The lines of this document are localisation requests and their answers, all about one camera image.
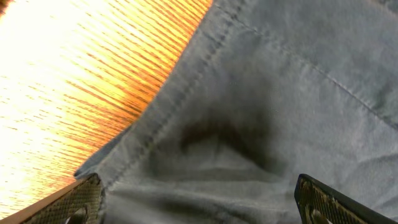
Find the navy blue shorts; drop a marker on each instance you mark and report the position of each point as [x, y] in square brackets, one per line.
[264, 91]

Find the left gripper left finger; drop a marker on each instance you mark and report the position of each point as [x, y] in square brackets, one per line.
[78, 203]

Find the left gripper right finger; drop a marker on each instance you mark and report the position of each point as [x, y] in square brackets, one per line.
[319, 203]

